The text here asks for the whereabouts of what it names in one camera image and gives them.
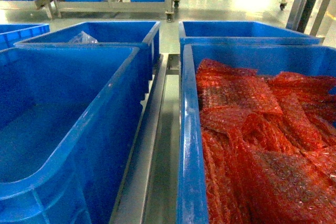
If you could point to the blue bin with red wrap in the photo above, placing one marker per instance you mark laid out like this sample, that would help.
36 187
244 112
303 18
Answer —
268 60

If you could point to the far steel cart rack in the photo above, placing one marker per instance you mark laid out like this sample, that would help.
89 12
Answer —
57 7

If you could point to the blue bin far right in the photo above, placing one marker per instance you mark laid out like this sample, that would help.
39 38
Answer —
239 33

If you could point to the blue bin far left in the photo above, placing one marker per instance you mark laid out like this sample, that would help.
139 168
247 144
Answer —
141 34

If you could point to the empty blue bin near left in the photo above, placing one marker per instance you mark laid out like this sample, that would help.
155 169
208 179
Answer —
68 120

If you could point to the red bubble wrap sheets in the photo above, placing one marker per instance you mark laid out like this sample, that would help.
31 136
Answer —
268 145

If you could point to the clear plastic bag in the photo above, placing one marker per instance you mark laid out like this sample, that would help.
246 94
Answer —
83 38

